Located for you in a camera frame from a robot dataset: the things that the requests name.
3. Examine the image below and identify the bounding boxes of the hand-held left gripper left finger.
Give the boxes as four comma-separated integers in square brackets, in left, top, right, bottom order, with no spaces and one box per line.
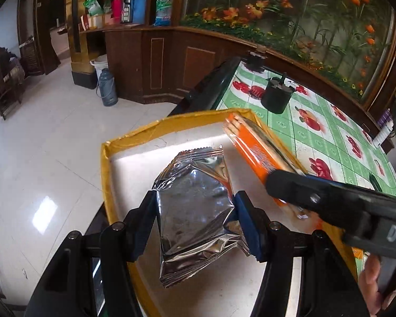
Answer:
[25,190,159,317]

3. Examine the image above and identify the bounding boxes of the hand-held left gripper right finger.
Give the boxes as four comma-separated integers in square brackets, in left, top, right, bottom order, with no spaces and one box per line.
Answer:
[233,190,370,317]

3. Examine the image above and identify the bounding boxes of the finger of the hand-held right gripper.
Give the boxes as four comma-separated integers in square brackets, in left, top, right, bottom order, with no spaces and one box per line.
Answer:
[266,170,370,236]

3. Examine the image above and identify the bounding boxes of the silver foil snack packet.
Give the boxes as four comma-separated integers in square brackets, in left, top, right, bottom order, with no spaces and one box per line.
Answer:
[152,145,251,288]

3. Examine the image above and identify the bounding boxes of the yellow-taped cardboard box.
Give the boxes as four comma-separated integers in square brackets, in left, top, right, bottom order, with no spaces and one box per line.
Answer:
[101,107,364,317]

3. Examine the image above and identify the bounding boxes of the orange snack packet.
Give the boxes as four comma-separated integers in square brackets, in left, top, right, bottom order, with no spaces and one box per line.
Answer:
[223,110,320,220]

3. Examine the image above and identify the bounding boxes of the person's right hand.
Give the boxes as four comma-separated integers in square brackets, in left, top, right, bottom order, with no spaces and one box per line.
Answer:
[358,254,392,317]

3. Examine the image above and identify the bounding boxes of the green fruit-print tablecloth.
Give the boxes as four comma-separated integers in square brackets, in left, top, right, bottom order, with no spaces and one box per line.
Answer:
[214,61,396,199]

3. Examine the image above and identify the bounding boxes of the white plastic bottle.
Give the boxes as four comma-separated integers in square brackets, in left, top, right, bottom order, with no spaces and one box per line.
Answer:
[372,109,393,147]

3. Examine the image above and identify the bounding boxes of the black round cup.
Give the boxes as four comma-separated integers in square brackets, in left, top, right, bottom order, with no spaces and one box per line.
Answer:
[261,73,298,114]

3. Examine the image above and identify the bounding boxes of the black table clamp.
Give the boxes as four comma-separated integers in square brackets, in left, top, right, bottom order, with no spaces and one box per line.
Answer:
[247,51,268,72]

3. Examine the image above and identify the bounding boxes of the grey thermos flask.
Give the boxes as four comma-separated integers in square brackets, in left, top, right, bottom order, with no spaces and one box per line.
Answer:
[96,68,118,107]

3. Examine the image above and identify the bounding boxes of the dark wooden cabinet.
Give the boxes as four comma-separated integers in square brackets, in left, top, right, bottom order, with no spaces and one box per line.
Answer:
[66,0,396,154]

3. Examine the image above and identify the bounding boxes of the white plastic bucket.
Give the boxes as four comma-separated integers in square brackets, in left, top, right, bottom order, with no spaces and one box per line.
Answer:
[90,55,108,90]

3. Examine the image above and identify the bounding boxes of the flower painted glass panel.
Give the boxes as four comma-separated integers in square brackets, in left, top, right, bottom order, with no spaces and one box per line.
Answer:
[180,0,396,103]

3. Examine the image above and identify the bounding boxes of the wooden chair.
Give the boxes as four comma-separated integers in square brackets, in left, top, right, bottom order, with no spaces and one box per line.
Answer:
[0,63,23,121]

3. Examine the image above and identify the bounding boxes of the blue printed plastic bag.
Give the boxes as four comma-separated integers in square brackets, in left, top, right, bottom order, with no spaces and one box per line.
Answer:
[153,0,173,27]

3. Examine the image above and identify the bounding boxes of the blue plastic jug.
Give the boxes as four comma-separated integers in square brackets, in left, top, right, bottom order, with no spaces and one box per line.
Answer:
[132,0,148,24]

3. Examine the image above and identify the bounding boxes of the red thermos flask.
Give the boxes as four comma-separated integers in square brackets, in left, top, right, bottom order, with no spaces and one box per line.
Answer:
[111,0,124,24]

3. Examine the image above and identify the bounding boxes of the black portable lantern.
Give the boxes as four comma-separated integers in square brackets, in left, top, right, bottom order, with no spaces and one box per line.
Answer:
[120,0,136,24]

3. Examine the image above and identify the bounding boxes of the green plastic packet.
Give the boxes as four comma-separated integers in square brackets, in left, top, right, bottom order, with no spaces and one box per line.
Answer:
[83,0,103,17]

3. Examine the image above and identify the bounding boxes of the wooden door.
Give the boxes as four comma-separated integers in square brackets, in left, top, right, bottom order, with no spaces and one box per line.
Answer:
[33,0,62,75]

